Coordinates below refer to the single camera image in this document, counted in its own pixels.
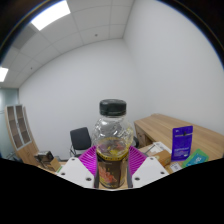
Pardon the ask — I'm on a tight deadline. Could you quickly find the clear bottle with black cap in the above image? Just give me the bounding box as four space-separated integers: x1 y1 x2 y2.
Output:
91 98 135 190

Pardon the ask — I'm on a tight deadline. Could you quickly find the black chair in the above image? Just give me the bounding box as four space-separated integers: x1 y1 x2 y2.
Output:
69 126 93 158

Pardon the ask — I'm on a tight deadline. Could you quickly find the small pale box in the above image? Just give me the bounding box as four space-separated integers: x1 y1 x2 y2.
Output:
165 160 184 174

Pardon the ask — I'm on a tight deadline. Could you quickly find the tan cardboard box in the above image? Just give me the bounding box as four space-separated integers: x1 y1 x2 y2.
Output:
46 157 62 173

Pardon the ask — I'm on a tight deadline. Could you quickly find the purple sign card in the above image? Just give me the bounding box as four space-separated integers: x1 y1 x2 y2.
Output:
170 125 194 162

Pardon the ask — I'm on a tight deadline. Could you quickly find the green flat box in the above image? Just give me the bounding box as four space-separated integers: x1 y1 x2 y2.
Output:
181 148 210 168

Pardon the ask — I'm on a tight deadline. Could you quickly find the wooden side desk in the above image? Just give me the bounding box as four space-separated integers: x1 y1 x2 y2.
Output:
133 113 224 161

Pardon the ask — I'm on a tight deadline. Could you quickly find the orange box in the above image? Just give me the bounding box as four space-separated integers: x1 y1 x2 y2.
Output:
138 141 173 167

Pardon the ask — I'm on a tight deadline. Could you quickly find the ceiling light panel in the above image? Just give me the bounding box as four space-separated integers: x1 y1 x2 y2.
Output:
30 0 72 32
0 66 10 83

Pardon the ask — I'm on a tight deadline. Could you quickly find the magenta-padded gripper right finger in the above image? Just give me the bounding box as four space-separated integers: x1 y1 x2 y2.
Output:
128 145 170 189

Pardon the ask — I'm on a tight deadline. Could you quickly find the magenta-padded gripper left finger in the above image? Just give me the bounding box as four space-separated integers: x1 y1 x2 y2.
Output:
56 145 99 189

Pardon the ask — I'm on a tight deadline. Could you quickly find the ceiling air vent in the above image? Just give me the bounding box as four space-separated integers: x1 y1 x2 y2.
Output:
11 24 39 51

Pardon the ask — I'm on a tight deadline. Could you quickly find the wooden shelf cabinet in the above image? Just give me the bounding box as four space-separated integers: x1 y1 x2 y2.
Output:
4 104 40 167

